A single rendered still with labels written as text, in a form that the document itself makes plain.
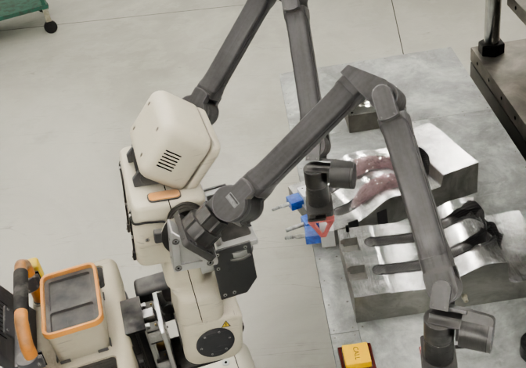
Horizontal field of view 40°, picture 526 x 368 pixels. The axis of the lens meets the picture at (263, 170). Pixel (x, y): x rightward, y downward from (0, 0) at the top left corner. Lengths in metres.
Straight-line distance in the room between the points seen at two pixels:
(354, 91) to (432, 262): 0.37
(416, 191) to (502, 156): 1.03
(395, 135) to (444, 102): 1.27
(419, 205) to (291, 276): 1.81
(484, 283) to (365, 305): 0.29
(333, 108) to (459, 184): 0.81
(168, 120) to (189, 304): 0.51
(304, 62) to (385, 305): 0.63
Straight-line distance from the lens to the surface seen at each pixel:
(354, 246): 1.99
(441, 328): 1.41
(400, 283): 1.85
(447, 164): 2.20
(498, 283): 1.90
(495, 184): 2.31
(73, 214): 3.85
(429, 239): 1.41
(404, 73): 2.90
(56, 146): 4.46
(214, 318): 1.93
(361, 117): 2.53
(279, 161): 1.51
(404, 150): 1.43
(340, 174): 1.78
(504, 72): 2.92
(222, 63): 1.88
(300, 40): 1.83
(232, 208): 1.51
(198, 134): 1.63
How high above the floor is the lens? 2.19
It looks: 35 degrees down
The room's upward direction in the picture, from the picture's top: 9 degrees counter-clockwise
